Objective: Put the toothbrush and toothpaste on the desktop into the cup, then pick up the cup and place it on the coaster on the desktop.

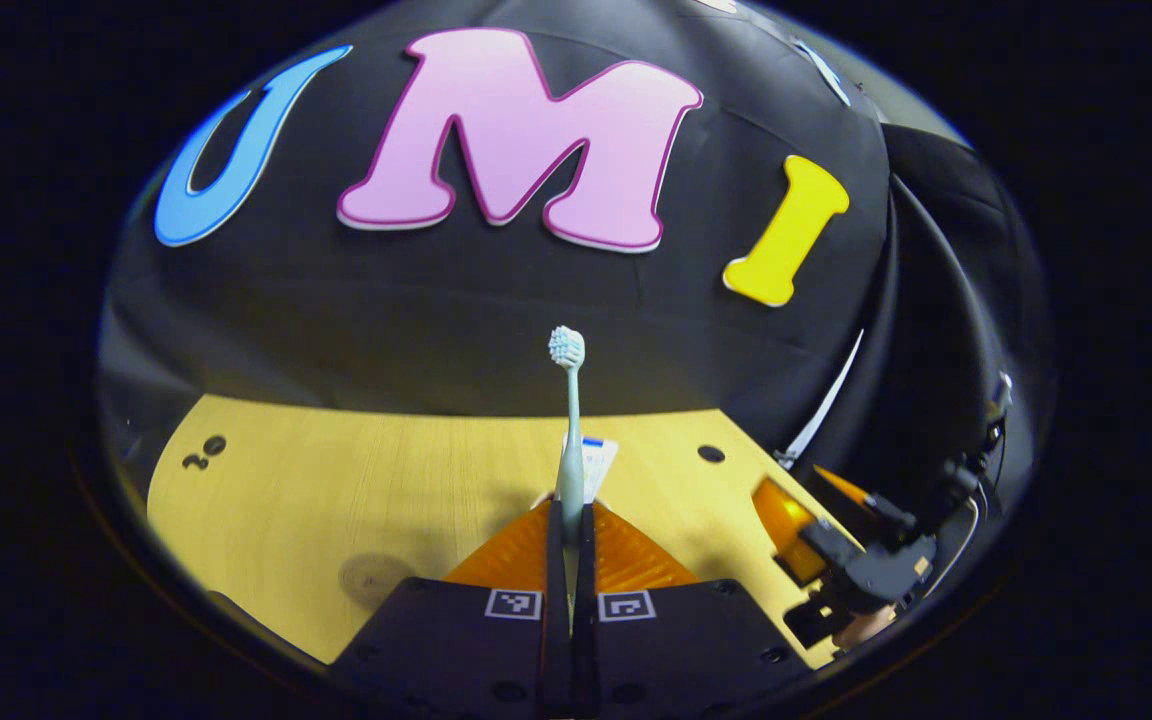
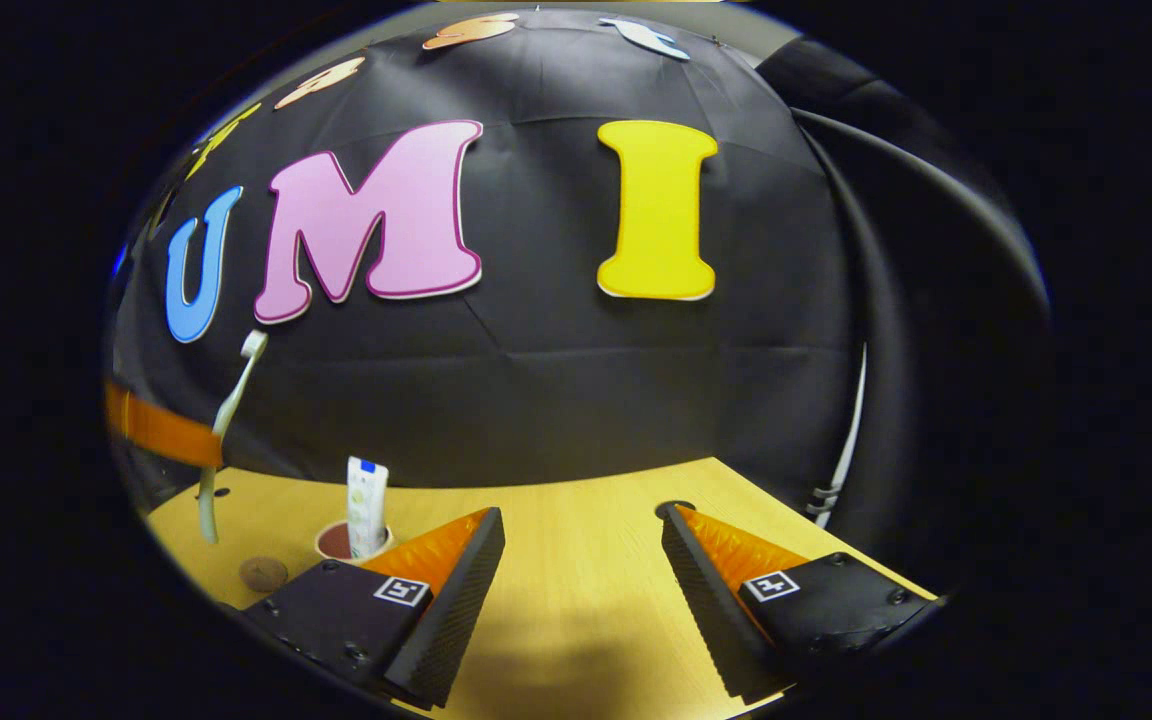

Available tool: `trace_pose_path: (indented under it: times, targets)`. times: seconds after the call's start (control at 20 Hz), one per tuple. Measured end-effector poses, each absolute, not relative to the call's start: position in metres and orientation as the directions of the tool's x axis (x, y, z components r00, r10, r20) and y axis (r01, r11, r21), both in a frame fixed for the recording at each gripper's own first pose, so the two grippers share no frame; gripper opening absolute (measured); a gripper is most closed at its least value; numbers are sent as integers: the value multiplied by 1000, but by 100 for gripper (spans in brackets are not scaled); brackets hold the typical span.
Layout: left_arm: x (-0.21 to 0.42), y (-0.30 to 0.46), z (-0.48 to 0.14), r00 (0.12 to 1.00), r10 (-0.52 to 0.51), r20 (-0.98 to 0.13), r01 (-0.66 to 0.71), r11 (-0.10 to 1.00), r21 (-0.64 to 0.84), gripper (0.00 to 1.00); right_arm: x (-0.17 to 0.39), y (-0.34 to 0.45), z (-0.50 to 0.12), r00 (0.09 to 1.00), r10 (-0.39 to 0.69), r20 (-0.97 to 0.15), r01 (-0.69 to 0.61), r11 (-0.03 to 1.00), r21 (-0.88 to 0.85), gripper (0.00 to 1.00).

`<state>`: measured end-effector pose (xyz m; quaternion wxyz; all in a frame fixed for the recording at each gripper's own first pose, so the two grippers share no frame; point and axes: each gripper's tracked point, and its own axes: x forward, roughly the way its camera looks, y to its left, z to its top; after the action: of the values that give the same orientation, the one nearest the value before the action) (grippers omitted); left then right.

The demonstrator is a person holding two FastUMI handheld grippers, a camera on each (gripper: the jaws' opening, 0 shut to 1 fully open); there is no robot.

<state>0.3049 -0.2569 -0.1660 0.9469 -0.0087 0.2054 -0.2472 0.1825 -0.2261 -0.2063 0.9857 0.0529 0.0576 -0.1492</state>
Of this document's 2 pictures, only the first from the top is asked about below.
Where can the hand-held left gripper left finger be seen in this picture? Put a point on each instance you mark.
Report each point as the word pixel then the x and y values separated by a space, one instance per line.
pixel 554 600

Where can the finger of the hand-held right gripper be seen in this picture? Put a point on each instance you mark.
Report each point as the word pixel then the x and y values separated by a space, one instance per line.
pixel 786 525
pixel 851 492

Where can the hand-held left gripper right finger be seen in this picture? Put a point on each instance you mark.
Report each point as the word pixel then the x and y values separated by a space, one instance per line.
pixel 586 600

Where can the white toothpaste tube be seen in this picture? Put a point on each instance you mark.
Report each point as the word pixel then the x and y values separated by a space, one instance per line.
pixel 601 460

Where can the light green toothbrush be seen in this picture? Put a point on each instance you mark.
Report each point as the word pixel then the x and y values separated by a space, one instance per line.
pixel 571 450

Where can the wooden desktop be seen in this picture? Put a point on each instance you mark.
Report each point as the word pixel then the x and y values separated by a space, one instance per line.
pixel 336 480

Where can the thin white strip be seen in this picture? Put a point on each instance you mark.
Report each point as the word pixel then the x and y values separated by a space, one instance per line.
pixel 821 400

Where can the black backdrop cloth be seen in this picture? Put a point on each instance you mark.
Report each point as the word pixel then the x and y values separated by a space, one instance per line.
pixel 436 320

